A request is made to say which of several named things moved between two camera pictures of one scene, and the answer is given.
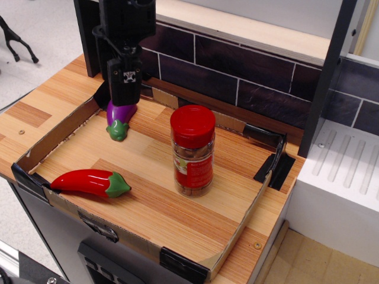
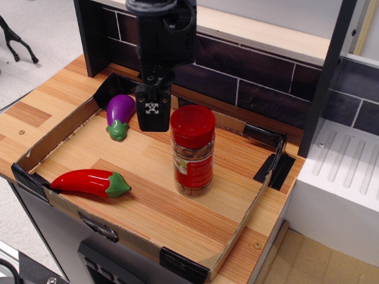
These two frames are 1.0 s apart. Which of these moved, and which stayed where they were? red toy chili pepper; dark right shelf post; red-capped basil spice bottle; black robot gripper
Moved: black robot gripper
Stayed: red-capped basil spice bottle; red toy chili pepper; dark right shelf post
